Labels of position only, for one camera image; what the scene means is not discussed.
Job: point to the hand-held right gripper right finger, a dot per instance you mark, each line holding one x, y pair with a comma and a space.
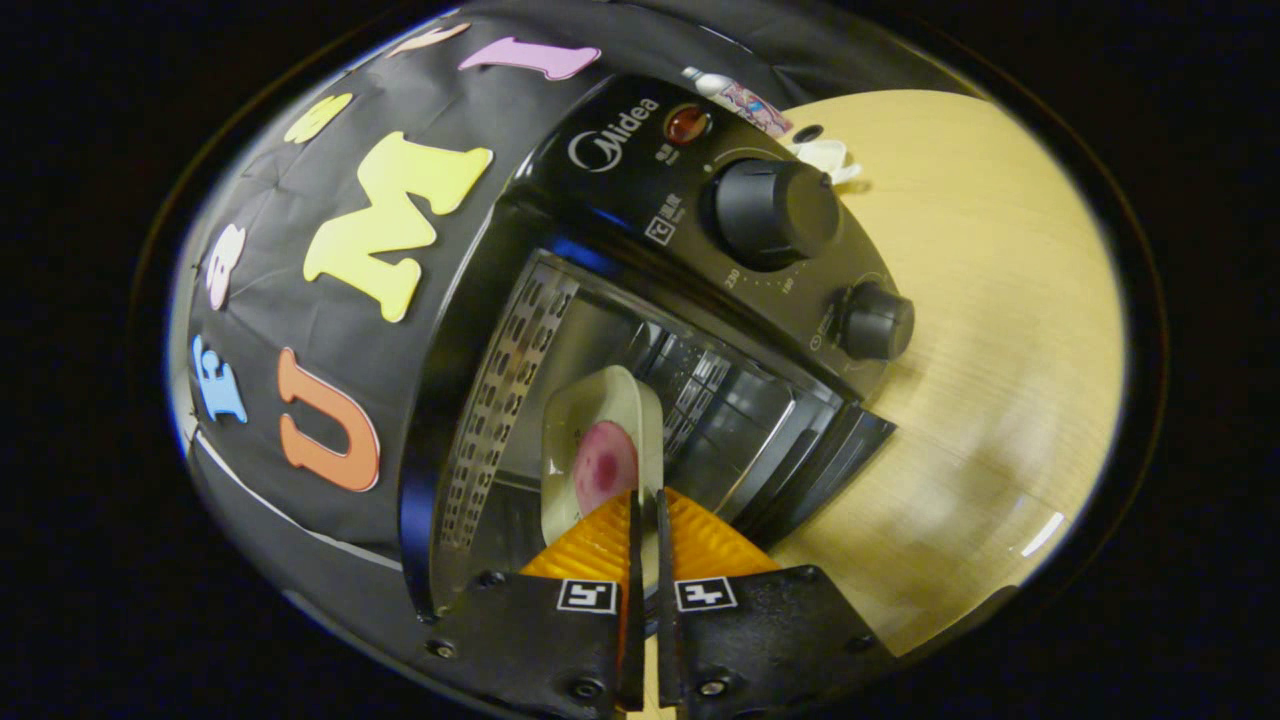
665, 640

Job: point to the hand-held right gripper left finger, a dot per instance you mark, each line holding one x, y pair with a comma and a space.
636, 640

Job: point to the red meat slice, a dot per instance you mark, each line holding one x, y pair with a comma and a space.
605, 465

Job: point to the white food tray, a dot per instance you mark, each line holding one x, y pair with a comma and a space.
600, 400

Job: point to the black electric oven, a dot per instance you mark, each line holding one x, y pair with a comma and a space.
620, 200

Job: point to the white divided dish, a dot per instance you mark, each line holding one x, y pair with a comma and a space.
825, 157

